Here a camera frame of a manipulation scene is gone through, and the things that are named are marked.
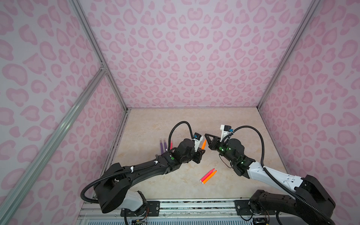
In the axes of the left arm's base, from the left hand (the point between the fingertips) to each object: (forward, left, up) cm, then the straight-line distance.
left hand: (205, 149), depth 78 cm
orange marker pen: (+2, +1, +2) cm, 3 cm away
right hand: (+5, 0, +6) cm, 8 cm away
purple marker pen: (+11, +25, -16) cm, 32 cm away
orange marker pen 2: (-11, -3, -16) cm, 19 cm away
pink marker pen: (-5, +18, +14) cm, 23 cm away
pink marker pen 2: (-9, -1, -15) cm, 18 cm away
